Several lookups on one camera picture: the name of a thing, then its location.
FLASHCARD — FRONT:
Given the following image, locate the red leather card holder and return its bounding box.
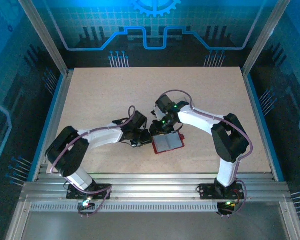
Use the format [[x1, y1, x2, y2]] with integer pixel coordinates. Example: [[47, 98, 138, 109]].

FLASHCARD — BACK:
[[151, 132, 186, 156]]

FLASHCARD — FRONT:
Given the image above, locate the left controller board with leds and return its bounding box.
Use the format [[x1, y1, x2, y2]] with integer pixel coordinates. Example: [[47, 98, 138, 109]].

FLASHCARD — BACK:
[[77, 196, 96, 209]]

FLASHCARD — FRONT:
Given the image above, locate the controller board with leds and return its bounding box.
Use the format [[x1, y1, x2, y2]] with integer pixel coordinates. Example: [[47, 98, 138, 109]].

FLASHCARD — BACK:
[[77, 196, 96, 209], [216, 199, 237, 214]]

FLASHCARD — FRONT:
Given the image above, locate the right controller board with leds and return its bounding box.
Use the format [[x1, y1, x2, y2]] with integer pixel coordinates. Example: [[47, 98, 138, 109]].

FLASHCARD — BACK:
[[216, 199, 237, 214]]

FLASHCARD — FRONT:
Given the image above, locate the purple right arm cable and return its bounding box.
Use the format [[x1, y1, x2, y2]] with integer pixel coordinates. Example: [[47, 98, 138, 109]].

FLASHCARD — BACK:
[[158, 89, 255, 188]]

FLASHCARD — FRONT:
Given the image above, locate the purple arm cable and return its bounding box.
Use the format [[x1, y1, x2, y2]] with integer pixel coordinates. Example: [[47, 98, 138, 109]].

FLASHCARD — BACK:
[[158, 89, 255, 188], [49, 105, 137, 192]]

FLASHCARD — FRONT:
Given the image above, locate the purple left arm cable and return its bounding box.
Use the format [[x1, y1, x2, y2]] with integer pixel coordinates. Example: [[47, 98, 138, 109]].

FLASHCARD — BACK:
[[49, 105, 137, 192]]

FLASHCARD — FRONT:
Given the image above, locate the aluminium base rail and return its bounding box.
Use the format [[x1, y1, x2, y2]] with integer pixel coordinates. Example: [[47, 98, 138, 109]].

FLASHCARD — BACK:
[[19, 173, 292, 204]]

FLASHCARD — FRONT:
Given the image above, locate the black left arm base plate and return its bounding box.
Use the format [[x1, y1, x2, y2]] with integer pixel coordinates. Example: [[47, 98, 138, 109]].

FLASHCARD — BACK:
[[66, 183, 113, 201]]

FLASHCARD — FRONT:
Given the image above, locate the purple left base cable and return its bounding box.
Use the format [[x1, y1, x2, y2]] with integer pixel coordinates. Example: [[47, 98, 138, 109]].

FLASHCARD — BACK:
[[72, 186, 113, 219]]

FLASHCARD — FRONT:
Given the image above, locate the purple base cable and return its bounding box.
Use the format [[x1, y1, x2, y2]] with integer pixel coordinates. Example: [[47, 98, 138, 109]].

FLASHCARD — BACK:
[[216, 179, 249, 219], [72, 186, 113, 219]]

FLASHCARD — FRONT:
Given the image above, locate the slotted grey cable duct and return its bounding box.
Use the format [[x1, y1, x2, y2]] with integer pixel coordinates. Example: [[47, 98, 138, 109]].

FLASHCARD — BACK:
[[29, 202, 222, 213]]

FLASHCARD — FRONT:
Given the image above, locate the aluminium table side rail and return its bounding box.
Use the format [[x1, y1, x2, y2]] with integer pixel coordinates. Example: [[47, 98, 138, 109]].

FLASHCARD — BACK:
[[241, 70, 278, 182], [31, 70, 75, 182]]

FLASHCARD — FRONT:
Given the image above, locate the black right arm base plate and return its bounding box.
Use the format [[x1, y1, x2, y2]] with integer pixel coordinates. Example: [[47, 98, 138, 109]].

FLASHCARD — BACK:
[[198, 183, 246, 201]]

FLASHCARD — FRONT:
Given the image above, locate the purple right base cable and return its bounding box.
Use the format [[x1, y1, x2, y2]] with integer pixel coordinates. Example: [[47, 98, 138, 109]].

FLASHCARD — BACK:
[[216, 179, 249, 219]]

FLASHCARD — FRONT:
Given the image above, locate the aluminium corner post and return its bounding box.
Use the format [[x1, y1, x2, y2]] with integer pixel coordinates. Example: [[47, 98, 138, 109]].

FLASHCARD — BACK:
[[240, 0, 292, 76], [17, 0, 70, 76]]

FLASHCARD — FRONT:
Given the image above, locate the aluminium frame leg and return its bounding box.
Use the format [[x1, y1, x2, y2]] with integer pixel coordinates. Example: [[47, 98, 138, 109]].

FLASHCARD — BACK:
[[278, 201, 300, 240], [4, 201, 32, 240]]

